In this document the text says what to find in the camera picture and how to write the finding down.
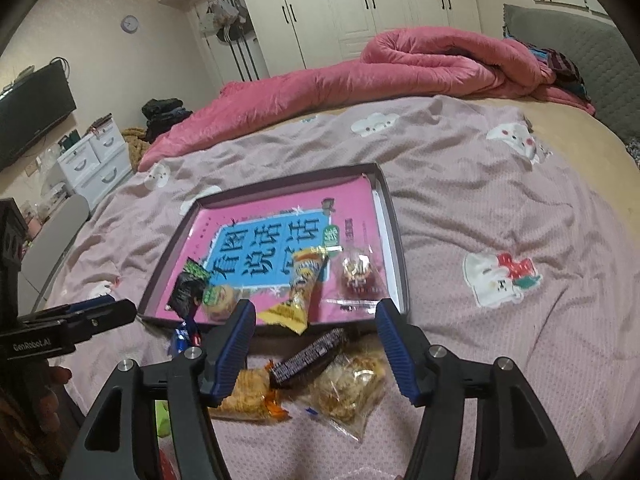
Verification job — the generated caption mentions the person's left hand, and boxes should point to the person's left hand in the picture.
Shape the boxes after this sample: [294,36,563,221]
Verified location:
[27,364,73,443]

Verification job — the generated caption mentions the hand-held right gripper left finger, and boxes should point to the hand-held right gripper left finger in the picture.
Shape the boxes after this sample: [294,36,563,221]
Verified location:
[60,299,257,480]

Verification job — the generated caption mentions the orange noodle snack packet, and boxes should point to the orange noodle snack packet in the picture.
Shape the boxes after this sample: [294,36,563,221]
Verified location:
[207,360,291,423]

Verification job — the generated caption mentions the blue snack packet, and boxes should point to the blue snack packet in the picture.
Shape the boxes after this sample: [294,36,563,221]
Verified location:
[170,317,203,356]

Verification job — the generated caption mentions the green and black snack packet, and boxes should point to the green and black snack packet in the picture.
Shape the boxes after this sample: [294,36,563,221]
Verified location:
[170,257,211,318]

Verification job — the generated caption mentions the brown knitted throw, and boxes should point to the brown knitted throw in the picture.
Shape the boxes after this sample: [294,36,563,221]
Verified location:
[120,127,151,173]

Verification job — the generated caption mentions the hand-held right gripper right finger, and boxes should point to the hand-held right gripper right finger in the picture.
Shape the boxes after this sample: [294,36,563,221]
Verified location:
[375,298,583,480]

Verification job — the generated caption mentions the hanging bags on rack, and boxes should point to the hanging bags on rack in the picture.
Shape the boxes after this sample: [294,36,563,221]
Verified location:
[197,0,248,43]

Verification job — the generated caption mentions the pile of dark clothes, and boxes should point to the pile of dark clothes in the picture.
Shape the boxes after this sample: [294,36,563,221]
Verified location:
[141,97,193,138]

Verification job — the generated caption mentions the folded striped clothes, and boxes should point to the folded striped clothes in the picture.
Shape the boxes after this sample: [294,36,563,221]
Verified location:
[502,37,593,103]

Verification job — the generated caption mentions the long yellow snack packet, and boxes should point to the long yellow snack packet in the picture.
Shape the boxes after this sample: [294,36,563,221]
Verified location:
[257,246,333,336]

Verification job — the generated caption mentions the light green snack packet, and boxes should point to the light green snack packet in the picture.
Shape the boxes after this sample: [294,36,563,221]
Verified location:
[155,399,173,438]

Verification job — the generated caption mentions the clear bag of cereal snack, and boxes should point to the clear bag of cereal snack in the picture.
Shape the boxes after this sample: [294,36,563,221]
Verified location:
[292,345,388,443]

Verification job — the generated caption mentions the clear bag with red candy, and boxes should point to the clear bag with red candy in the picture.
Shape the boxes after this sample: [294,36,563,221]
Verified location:
[322,240,388,311]

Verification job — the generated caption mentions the dark shallow tray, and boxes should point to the dark shallow tray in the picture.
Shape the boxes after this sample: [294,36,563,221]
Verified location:
[136,161,410,341]

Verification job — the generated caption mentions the pink quilt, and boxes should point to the pink quilt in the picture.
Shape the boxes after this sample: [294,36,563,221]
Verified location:
[137,26,598,173]

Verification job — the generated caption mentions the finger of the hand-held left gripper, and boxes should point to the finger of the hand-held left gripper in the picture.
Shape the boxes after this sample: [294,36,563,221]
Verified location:
[17,295,118,322]
[62,299,137,348]

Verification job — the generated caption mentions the dark chocolate bar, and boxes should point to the dark chocolate bar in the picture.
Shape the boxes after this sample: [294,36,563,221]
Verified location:
[267,328,349,389]

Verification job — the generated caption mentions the white wardrobe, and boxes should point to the white wardrobe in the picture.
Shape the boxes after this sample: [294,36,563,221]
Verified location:
[157,0,481,86]

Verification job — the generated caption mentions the printed lilac blanket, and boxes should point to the printed lilac blanket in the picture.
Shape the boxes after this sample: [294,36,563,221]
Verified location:
[30,92,640,480]

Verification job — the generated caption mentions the grey quilted headboard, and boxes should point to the grey quilted headboard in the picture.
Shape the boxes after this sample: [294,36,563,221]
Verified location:
[502,4,640,141]

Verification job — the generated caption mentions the pink book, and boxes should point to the pink book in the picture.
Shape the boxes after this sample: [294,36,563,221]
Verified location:
[155,180,396,328]

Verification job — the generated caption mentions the black television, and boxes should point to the black television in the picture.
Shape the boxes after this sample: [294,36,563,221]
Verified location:
[0,62,77,171]

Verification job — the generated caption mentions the white drawer cabinet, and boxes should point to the white drawer cabinet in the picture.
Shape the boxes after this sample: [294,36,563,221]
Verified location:
[56,122,133,201]

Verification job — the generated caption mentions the beige bed sheet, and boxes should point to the beige bed sheet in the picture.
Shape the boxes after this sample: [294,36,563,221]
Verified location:
[470,95,640,241]

